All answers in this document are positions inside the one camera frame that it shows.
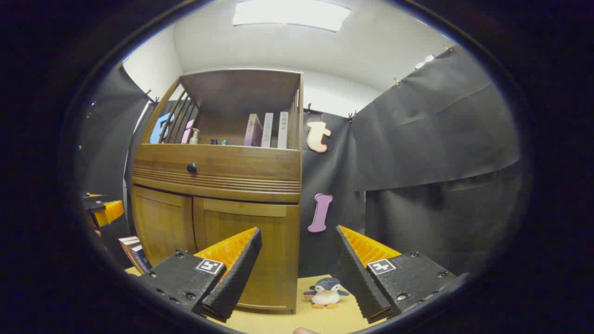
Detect large ceiling light panel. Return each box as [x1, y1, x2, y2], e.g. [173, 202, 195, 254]
[232, 0, 351, 32]

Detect blue and white book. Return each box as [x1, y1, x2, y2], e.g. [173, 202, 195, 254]
[131, 244, 152, 274]

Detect black backdrop cloth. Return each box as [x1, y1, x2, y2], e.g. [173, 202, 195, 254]
[77, 44, 523, 279]

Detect wooden cabinet door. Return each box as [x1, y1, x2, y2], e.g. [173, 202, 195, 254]
[131, 186, 195, 267]
[193, 197, 300, 312]

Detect wooden cabinet drawer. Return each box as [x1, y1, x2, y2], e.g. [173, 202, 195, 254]
[134, 144, 301, 182]

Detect red spine book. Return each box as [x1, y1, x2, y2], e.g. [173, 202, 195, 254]
[118, 236, 141, 274]

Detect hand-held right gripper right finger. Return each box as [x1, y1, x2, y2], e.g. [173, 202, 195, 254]
[335, 225, 470, 324]

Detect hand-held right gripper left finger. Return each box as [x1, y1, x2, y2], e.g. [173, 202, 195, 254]
[138, 226, 263, 322]

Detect wooden double-door shoe cabinet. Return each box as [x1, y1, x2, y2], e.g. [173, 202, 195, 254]
[130, 69, 304, 315]

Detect penguin plush toy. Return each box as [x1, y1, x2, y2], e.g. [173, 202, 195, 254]
[303, 277, 349, 309]

